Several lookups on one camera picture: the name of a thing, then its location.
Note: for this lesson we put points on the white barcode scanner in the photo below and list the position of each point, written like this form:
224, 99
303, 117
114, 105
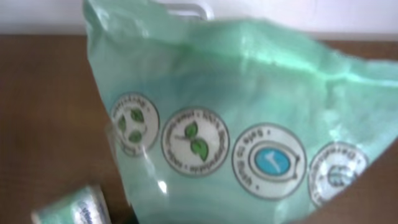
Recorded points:
190, 9

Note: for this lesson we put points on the green tissue pack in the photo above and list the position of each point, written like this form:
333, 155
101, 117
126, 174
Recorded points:
84, 206

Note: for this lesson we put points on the teal plastic pouch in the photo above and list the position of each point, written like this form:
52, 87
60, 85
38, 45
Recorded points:
238, 121

